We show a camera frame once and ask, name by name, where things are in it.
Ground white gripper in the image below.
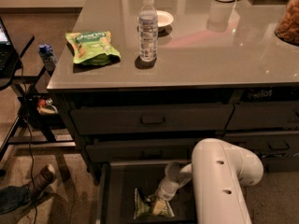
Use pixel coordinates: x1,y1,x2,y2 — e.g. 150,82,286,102
152,162,192,217

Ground green jalapeno kettle chip bag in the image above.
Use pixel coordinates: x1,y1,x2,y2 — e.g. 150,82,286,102
134,189,175,219

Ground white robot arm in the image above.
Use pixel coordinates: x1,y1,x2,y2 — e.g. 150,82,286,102
155,138,263,224

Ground open bottom drawer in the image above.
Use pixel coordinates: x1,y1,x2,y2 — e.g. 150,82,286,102
95,162,197,224

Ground dark middle left drawer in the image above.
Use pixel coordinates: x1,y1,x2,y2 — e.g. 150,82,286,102
86,138,196,162

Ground dark top left drawer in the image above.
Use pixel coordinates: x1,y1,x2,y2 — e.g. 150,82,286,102
70,104,234,135

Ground dark middle right drawer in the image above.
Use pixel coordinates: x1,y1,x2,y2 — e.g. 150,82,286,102
223,132,299,156

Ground dark top right drawer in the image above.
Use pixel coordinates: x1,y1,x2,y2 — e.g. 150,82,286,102
226,102,299,130

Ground cheetos bag in cabinet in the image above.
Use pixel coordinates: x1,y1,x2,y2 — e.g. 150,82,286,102
242,87,299,102

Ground bright green snack bag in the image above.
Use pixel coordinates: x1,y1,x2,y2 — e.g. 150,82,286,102
65,31,121,66

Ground person's leg and shoe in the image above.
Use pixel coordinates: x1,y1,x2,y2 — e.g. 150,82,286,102
0,164,56,215

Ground black side stand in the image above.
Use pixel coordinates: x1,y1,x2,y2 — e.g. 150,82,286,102
0,34,74,159

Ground colourful items on stand shelf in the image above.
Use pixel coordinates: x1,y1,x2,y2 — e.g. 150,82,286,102
37,98,58,115

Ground clear plastic water bottle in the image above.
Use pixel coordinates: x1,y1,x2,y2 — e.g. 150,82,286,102
138,0,158,63

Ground small white bowl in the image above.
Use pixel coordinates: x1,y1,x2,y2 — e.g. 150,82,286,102
157,10,174,28

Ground blue capped bottle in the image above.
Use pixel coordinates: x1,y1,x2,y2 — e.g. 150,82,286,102
37,44,57,72

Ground black laptop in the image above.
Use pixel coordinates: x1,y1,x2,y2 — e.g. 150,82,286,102
0,18,18,77

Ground black cable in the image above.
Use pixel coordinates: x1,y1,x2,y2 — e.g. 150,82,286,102
19,59,40,224

